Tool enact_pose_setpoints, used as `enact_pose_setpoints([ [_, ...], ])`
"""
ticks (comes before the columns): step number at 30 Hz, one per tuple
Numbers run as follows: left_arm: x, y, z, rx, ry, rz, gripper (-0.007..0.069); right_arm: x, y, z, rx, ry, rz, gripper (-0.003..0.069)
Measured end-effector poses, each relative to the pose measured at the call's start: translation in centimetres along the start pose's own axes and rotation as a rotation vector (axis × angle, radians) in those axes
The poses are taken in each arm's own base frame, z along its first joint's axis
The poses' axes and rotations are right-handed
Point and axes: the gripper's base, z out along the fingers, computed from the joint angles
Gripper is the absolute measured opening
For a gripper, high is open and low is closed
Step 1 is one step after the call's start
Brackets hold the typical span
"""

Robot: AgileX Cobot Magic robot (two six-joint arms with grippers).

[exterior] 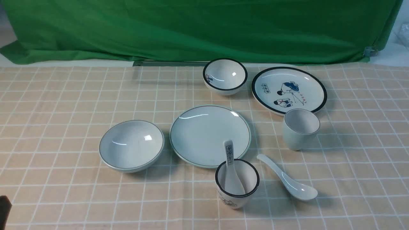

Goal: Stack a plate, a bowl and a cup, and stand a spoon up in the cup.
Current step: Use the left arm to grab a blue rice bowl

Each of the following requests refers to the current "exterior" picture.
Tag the pale green wide bowl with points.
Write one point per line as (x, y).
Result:
(131, 146)

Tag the pale green plain cup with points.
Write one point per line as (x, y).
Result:
(299, 127)

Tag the plain white ceramic spoon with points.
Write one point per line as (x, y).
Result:
(296, 189)

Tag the pale green plain plate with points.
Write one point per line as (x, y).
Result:
(198, 134)

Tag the small black-rimmed white bowl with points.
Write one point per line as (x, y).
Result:
(225, 76)

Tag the black-rimmed illustrated cup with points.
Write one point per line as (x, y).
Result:
(249, 177)

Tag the white spoon with characters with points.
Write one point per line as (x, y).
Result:
(233, 184)

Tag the black-rimmed illustrated plate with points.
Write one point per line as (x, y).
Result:
(281, 89)

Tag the green backdrop cloth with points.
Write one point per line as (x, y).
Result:
(256, 31)

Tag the checkered beige tablecloth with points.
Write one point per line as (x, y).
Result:
(52, 120)

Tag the metal backdrop clamp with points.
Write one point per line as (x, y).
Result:
(370, 51)

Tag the dark brown object at edge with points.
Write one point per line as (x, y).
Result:
(5, 208)

